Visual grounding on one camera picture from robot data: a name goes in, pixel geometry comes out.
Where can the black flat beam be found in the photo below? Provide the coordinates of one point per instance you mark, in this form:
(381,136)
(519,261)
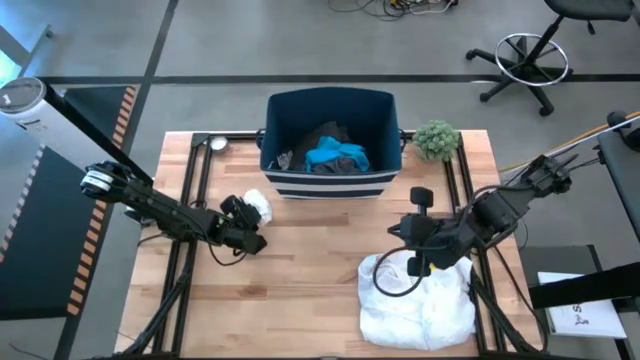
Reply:
(585,287)

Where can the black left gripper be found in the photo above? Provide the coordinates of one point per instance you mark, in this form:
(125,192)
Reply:
(245,241)

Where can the black office stool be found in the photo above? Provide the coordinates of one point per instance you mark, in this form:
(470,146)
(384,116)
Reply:
(530,55)

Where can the black side table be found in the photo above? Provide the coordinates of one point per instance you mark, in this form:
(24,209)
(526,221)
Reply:
(625,175)

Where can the black aluminium rig frame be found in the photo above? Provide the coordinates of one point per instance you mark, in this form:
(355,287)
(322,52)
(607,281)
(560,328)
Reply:
(190,165)

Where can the small green potted plant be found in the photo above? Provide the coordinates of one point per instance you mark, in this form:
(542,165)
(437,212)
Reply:
(436,140)

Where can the black orange-edged floor mat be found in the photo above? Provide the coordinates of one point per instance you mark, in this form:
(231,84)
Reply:
(45,225)

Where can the white tower air purifier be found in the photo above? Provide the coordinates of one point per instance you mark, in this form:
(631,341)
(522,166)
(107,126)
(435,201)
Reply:
(45,120)

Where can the navy white striped fabric basket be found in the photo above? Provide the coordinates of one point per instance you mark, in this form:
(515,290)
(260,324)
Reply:
(330,185)

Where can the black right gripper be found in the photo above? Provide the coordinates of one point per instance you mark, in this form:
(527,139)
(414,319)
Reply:
(425,232)

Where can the small white cloth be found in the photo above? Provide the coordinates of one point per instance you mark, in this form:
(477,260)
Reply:
(260,205)

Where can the large white garment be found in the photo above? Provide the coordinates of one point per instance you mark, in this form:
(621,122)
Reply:
(425,320)

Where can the white paper document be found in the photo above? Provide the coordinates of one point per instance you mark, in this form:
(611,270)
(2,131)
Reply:
(585,312)

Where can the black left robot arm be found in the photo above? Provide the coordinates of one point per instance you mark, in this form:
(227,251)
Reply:
(160,207)

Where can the bright blue garment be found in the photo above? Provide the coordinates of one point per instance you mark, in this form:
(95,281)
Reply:
(332,150)

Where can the grey garment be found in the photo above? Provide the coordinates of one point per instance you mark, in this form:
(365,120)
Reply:
(335,166)

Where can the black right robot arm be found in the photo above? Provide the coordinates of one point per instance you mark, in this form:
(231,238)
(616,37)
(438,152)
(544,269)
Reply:
(505,205)

